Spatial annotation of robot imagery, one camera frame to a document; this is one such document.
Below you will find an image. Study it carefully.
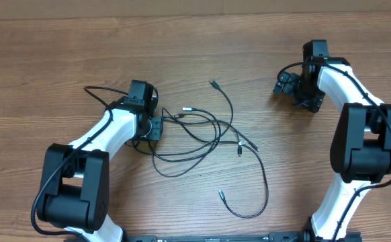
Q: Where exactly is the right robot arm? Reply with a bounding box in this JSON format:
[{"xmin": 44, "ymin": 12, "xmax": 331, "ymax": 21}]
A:
[{"xmin": 273, "ymin": 40, "xmax": 391, "ymax": 241}]

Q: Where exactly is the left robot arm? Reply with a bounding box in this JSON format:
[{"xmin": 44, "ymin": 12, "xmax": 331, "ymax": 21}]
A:
[{"xmin": 30, "ymin": 80, "xmax": 161, "ymax": 241}]

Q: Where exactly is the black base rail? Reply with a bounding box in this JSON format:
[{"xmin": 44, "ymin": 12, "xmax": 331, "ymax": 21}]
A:
[{"xmin": 114, "ymin": 231, "xmax": 363, "ymax": 242}]

